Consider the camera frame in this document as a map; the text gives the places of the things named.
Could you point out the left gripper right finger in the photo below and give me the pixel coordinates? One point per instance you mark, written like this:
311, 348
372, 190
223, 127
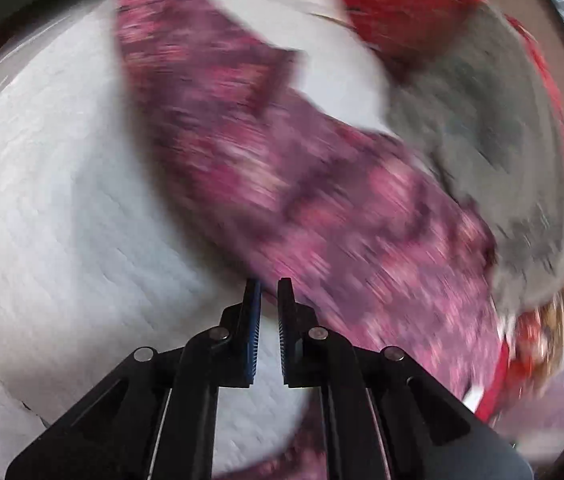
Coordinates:
384, 416

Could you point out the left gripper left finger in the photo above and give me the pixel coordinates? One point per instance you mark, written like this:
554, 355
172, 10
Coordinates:
154, 415

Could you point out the purple pink floral garment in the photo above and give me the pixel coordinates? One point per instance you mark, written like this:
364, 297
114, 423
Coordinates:
368, 238

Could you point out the white quilted bedspread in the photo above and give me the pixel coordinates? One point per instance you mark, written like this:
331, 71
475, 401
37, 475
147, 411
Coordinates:
95, 261

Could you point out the grey floral pillow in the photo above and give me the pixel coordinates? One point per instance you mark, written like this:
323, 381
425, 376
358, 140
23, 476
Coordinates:
480, 115

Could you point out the red patterned blanket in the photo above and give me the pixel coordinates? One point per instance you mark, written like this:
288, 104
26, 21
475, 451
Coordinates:
407, 34

